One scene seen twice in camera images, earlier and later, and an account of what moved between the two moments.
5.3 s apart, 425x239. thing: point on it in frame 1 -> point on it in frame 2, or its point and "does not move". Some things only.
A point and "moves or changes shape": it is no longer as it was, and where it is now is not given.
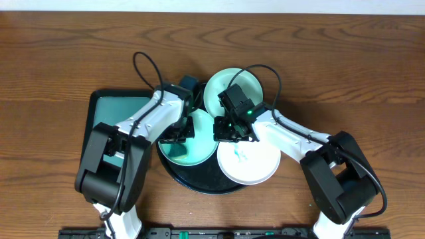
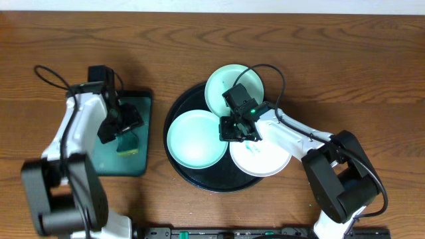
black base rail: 226,233 does not move
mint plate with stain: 218,81 does not move
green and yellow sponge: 177,151 moves or changes shape
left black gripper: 181,133 -> 121,125
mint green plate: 194,151 moves or changes shape
